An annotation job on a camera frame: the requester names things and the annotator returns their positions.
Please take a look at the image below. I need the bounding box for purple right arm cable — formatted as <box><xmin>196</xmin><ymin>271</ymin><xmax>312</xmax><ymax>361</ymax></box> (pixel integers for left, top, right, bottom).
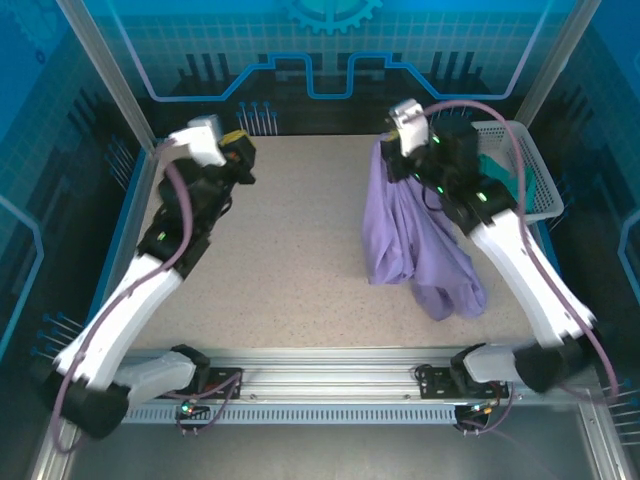
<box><xmin>419</xmin><ymin>99</ymin><xmax>626</xmax><ymax>436</ymax></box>

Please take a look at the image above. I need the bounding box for purple t-shirt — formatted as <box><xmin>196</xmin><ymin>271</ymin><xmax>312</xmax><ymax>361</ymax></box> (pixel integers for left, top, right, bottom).
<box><xmin>362</xmin><ymin>134</ymin><xmax>489</xmax><ymax>322</ymax></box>

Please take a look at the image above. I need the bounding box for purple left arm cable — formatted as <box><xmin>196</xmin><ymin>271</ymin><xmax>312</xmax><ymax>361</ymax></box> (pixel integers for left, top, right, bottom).
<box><xmin>52</xmin><ymin>139</ymin><xmax>244</xmax><ymax>454</ymax></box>

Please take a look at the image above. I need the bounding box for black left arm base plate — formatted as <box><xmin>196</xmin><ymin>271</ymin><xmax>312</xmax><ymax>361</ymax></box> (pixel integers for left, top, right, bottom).
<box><xmin>197</xmin><ymin>366</ymin><xmax>245</xmax><ymax>401</ymax></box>

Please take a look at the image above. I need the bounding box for small connector board with LED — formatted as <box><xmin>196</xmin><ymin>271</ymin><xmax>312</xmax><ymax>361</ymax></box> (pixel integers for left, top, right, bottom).
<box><xmin>457</xmin><ymin>399</ymin><xmax>501</xmax><ymax>421</ymax></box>
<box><xmin>174</xmin><ymin>397</ymin><xmax>211</xmax><ymax>421</ymax></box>

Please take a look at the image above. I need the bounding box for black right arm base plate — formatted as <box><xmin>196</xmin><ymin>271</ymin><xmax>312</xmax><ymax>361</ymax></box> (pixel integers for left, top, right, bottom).
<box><xmin>417</xmin><ymin>363</ymin><xmax>516</xmax><ymax>401</ymax></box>

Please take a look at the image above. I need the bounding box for white plastic basket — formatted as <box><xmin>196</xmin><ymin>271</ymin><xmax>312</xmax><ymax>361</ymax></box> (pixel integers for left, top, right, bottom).
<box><xmin>469</xmin><ymin>119</ymin><xmax>566</xmax><ymax>226</ymax></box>

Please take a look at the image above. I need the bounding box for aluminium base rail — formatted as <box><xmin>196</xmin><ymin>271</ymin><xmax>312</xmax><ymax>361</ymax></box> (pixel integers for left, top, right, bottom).
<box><xmin>119</xmin><ymin>346</ymin><xmax>596</xmax><ymax>404</ymax></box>

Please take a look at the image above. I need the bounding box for grey slotted cable duct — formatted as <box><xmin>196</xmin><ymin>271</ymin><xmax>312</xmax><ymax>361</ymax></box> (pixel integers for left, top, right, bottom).
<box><xmin>122</xmin><ymin>403</ymin><xmax>464</xmax><ymax>426</ymax></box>

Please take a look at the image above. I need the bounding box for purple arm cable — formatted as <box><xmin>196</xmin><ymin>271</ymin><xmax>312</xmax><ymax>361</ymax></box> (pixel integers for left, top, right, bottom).
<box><xmin>52</xmin><ymin>139</ymin><xmax>244</xmax><ymax>454</ymax></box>
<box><xmin>419</xmin><ymin>99</ymin><xmax>626</xmax><ymax>436</ymax></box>

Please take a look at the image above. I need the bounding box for teal garment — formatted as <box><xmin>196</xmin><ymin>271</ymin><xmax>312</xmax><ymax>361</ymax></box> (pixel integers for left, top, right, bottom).
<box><xmin>477</xmin><ymin>152</ymin><xmax>539</xmax><ymax>216</ymax></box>

